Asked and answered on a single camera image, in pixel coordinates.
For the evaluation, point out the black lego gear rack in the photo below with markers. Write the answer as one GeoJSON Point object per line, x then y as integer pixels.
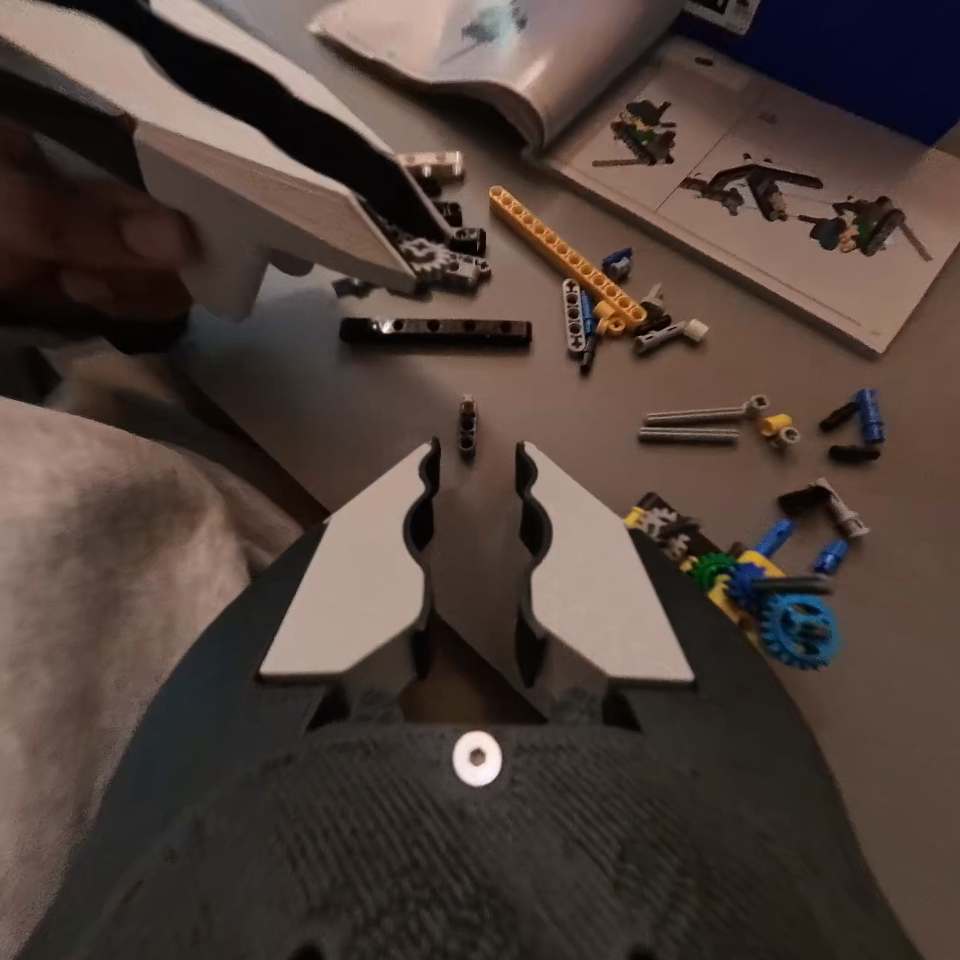
{"type": "Point", "coordinates": [469, 238]}

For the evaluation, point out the grey lego pin white bush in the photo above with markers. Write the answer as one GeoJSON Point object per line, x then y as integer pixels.
{"type": "Point", "coordinates": [664, 337]}

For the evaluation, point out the light grey lego axle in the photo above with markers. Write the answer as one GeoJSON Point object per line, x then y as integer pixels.
{"type": "Point", "coordinates": [688, 435]}

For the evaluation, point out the open lego instruction booklet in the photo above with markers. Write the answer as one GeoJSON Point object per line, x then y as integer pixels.
{"type": "Point", "coordinates": [750, 187]}

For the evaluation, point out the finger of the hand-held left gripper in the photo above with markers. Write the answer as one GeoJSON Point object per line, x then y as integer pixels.
{"type": "Point", "coordinates": [240, 195]}
{"type": "Point", "coordinates": [300, 90]}

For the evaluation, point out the grey lego axle with connector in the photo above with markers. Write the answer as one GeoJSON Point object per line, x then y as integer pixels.
{"type": "Point", "coordinates": [697, 412]}

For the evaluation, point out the light grey lego pin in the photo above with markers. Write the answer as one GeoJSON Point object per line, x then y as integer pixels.
{"type": "Point", "coordinates": [844, 510]}

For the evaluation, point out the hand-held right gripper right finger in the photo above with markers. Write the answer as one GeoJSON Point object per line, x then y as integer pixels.
{"type": "Point", "coordinates": [600, 600]}

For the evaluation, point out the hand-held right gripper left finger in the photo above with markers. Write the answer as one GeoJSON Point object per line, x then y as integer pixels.
{"type": "Point", "coordinates": [352, 592]}

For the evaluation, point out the black curved lego liftarm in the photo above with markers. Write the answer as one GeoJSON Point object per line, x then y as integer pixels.
{"type": "Point", "coordinates": [448, 210]}

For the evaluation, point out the long black lego beam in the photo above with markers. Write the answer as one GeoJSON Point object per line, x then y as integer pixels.
{"type": "Point", "coordinates": [435, 330]}

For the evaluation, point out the small blue lego pin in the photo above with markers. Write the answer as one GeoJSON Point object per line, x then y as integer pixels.
{"type": "Point", "coordinates": [831, 556]}

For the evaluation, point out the blue plastic bin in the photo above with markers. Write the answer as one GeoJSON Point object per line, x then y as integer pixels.
{"type": "Point", "coordinates": [862, 60]}

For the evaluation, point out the blue and grey lego connector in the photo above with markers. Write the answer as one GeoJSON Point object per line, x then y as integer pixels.
{"type": "Point", "coordinates": [619, 262]}

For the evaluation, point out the dark grey three-hole lego beam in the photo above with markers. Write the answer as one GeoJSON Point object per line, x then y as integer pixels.
{"type": "Point", "coordinates": [469, 435]}

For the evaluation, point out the black lego pin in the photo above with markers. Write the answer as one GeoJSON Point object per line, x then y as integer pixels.
{"type": "Point", "coordinates": [838, 416]}
{"type": "Point", "coordinates": [654, 324]}
{"type": "Point", "coordinates": [855, 452]}
{"type": "Point", "coordinates": [587, 352]}

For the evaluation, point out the grey lego gear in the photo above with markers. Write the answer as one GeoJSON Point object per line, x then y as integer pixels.
{"type": "Point", "coordinates": [424, 259]}

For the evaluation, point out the lego gear assembly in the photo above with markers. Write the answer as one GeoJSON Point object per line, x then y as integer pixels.
{"type": "Point", "coordinates": [750, 585]}

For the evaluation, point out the thin light grey lego liftarm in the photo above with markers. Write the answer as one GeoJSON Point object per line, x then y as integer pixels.
{"type": "Point", "coordinates": [572, 315]}

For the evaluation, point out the person's left hand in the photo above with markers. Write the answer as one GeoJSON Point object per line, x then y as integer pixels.
{"type": "Point", "coordinates": [75, 240]}

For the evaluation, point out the yellow lego bush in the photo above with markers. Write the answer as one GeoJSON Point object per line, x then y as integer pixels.
{"type": "Point", "coordinates": [771, 424]}
{"type": "Point", "coordinates": [611, 321]}

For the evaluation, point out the black lego connector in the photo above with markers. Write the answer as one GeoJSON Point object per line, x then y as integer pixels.
{"type": "Point", "coordinates": [799, 499]}

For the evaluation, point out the long yellow lego beam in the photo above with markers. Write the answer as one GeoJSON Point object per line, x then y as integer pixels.
{"type": "Point", "coordinates": [555, 247]}

